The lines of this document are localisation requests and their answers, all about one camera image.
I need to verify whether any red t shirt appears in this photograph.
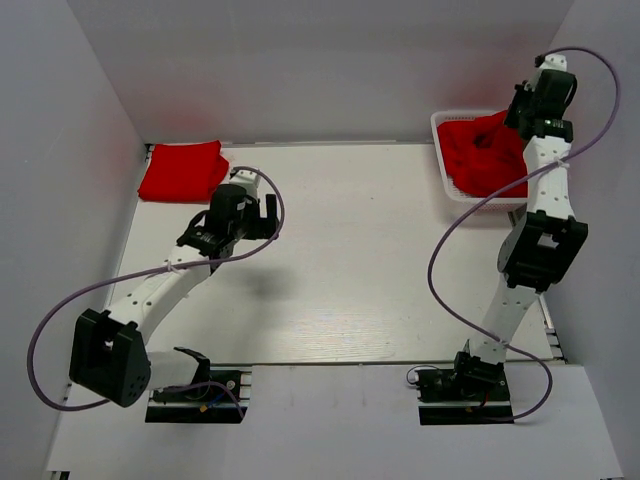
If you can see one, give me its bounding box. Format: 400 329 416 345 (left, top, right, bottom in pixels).
138 140 229 204
467 110 527 197

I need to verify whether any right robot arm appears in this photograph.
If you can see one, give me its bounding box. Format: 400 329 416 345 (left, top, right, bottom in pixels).
450 68 588 399

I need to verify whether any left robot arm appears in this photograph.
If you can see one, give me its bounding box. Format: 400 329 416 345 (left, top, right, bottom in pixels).
69 182 281 407

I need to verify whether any red shirts pile in basket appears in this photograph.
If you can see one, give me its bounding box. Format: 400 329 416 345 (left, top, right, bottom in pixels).
436 117 530 200

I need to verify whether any folded red t shirt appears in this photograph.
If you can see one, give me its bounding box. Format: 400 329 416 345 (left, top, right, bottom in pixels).
138 140 229 204

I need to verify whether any white plastic basket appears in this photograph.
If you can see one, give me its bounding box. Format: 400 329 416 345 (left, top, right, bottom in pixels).
430 107 530 204

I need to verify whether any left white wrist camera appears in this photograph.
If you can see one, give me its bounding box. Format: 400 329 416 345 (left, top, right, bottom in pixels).
229 169 261 199

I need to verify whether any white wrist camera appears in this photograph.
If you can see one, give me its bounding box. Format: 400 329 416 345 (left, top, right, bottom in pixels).
534 53 567 72
229 169 261 199

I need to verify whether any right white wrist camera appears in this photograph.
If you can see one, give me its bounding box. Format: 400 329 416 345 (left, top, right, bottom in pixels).
534 53 567 72

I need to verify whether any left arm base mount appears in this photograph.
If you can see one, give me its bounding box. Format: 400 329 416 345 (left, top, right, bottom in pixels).
145 366 252 425

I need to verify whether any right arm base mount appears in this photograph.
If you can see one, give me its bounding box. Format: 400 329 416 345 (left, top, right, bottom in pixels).
406 365 514 426

